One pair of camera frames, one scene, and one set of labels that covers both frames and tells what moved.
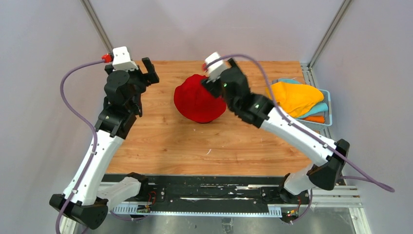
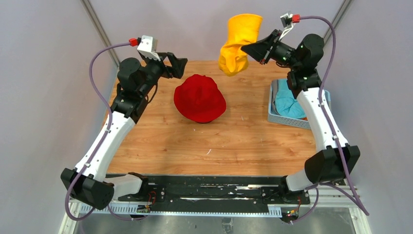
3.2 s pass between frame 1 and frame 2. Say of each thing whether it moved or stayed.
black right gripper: moved
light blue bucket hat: moved
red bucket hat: stayed
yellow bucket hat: moved
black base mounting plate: stayed
